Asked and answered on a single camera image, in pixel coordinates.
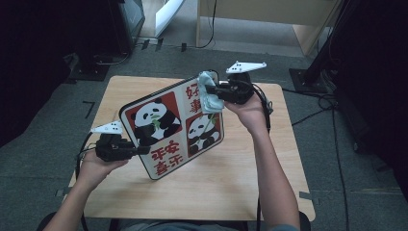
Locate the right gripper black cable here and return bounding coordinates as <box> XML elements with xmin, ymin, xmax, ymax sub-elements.
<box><xmin>249</xmin><ymin>80</ymin><xmax>274</xmax><ymax>231</ymax></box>

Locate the short black floor cable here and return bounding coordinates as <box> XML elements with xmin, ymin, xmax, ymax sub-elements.
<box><xmin>282</xmin><ymin>88</ymin><xmax>336</xmax><ymax>127</ymax></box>

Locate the person's left hand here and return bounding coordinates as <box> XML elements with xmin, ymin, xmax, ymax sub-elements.
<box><xmin>76</xmin><ymin>149</ymin><xmax>129</xmax><ymax>190</ymax></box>

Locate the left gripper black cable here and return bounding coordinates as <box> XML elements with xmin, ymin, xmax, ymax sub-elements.
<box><xmin>74</xmin><ymin>132</ymin><xmax>97</xmax><ymax>181</ymax></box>

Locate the long black floor cable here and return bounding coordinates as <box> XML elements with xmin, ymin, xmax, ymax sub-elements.
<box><xmin>330</xmin><ymin>95</ymin><xmax>351</xmax><ymax>231</ymax></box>

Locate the black monitor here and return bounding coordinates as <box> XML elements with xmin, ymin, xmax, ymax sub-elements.
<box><xmin>109</xmin><ymin>0</ymin><xmax>146</xmax><ymax>56</ymax></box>

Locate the light wooden cabinet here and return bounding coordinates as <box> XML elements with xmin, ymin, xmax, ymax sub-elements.
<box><xmin>195</xmin><ymin>0</ymin><xmax>344</xmax><ymax>58</ymax></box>

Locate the black stand with pole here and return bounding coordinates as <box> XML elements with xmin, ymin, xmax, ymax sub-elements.
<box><xmin>288</xmin><ymin>0</ymin><xmax>352</xmax><ymax>94</ymax></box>

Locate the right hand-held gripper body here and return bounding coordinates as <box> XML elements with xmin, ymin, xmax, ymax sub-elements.
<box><xmin>220</xmin><ymin>61</ymin><xmax>268</xmax><ymax>105</ymax></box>

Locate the panda print board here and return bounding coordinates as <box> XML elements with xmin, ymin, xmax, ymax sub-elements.
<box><xmin>118</xmin><ymin>69</ymin><xmax>225</xmax><ymax>181</ymax></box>

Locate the black flat stand base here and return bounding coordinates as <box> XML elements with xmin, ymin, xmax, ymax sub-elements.
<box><xmin>67</xmin><ymin>52</ymin><xmax>112</xmax><ymax>82</ymax></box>

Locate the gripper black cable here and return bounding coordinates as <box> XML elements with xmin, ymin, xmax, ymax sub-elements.
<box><xmin>249</xmin><ymin>80</ymin><xmax>274</xmax><ymax>231</ymax></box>
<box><xmin>74</xmin><ymin>132</ymin><xmax>97</xmax><ymax>181</ymax></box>

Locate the black hanging cable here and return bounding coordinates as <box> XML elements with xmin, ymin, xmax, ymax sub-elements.
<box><xmin>194</xmin><ymin>0</ymin><xmax>218</xmax><ymax>50</ymax></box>

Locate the person's blue-grey clothing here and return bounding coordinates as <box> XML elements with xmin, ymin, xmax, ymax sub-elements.
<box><xmin>119</xmin><ymin>218</ymin><xmax>301</xmax><ymax>231</ymax></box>

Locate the person's right hand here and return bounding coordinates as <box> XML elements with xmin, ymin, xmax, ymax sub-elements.
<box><xmin>224</xmin><ymin>94</ymin><xmax>269</xmax><ymax>136</ymax></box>

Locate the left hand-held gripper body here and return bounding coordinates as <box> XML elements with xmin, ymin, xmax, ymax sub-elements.
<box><xmin>90</xmin><ymin>120</ymin><xmax>139</xmax><ymax>163</ymax></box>

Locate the light blue cloth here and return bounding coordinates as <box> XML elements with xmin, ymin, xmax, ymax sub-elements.
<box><xmin>196</xmin><ymin>70</ymin><xmax>225</xmax><ymax>115</ymax></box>

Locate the white board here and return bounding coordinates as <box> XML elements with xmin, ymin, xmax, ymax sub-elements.
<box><xmin>155</xmin><ymin>0</ymin><xmax>187</xmax><ymax>39</ymax></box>

